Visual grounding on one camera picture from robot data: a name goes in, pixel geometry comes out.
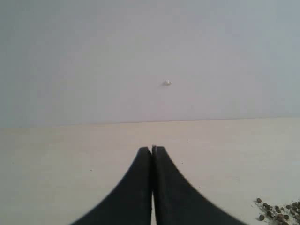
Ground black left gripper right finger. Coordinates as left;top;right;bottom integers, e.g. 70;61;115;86
152;146;244;225

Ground pile of beans and rice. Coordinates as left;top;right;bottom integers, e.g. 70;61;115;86
254;198;300;225

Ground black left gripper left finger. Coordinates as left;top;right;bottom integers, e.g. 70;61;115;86
73;147;152;225

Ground small white wall plug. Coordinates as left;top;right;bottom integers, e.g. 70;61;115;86
162;80;172;87

